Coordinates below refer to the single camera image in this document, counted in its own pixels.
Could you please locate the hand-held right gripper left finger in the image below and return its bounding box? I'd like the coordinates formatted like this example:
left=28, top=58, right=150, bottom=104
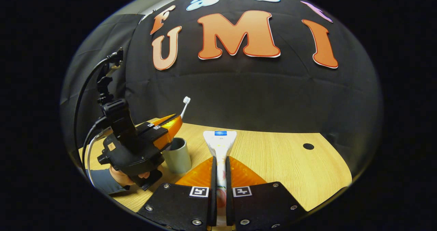
left=137, top=156, right=218, bottom=231

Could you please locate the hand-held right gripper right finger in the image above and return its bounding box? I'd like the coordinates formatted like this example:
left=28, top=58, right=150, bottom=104
left=225, top=156, right=308, bottom=231

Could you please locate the light blue cup wooden handle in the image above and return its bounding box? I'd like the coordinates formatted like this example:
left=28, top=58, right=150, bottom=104
left=162, top=137, right=192, bottom=174

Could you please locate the white toothbrush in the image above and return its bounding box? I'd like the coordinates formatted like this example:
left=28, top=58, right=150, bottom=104
left=180, top=96, right=191, bottom=119

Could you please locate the white toothpaste tube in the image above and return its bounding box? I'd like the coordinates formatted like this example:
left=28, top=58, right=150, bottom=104
left=203, top=131, right=237, bottom=226

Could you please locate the black backdrop cloth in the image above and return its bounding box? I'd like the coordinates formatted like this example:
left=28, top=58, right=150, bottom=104
left=60, top=0, right=384, bottom=177

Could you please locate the grey cable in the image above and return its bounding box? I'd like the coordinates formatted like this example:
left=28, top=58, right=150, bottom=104
left=86, top=128, right=113, bottom=187

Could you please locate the black cable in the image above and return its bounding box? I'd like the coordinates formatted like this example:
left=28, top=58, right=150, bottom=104
left=73, top=55, right=113, bottom=170

